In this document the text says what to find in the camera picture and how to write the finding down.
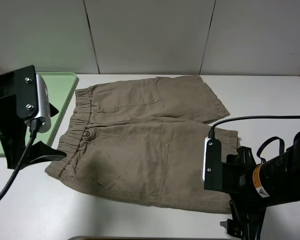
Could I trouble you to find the khaki shorts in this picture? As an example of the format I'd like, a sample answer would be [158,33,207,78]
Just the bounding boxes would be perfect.
[45,75,231,214]

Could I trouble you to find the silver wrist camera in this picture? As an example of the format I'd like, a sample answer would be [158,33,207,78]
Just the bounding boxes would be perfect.
[202,137,223,190]
[24,73,51,133]

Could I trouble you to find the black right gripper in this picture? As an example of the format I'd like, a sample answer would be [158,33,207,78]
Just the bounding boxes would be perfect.
[207,146,266,240]

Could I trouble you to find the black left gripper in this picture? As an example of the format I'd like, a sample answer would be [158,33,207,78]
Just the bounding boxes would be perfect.
[0,65,67,169]

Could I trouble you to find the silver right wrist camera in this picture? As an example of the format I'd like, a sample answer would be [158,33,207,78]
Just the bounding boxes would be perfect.
[202,137,223,190]

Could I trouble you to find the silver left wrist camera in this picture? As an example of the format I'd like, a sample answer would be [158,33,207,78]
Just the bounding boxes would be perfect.
[24,73,51,133]

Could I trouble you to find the black left camera cable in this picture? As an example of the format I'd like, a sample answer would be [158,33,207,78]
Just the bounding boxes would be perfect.
[0,119,38,207]

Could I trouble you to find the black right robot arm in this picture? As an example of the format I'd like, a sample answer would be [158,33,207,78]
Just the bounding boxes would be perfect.
[202,132,300,240]

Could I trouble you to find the green plastic tray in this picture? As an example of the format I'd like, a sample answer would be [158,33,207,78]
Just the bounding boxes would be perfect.
[0,72,80,158]

